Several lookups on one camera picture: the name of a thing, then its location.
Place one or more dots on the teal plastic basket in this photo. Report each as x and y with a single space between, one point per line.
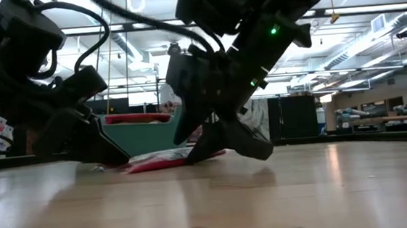
143 138

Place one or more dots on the black ceiling speaker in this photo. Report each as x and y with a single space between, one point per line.
404 33

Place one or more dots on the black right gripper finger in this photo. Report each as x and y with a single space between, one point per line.
211 144
251 143

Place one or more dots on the red popcorn bag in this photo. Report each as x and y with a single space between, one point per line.
156 163
134 118

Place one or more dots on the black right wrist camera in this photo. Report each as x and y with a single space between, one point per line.
190 78

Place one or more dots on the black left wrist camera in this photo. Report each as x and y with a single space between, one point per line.
84 83

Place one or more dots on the grey marbled panel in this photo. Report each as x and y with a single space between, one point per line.
258 117

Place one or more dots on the white cylinder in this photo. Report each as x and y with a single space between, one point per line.
163 95

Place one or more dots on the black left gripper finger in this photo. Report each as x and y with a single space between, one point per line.
100 147
57 145

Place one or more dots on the tall black cabinet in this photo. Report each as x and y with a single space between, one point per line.
298 117

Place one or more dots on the round black ceiling camera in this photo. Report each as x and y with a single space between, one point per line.
174 48

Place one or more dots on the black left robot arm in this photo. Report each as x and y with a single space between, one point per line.
19 34

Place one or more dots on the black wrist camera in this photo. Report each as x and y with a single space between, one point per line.
84 83
190 78

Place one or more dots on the black monitor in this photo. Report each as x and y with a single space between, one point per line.
115 106

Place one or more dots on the white air vent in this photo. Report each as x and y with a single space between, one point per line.
378 23

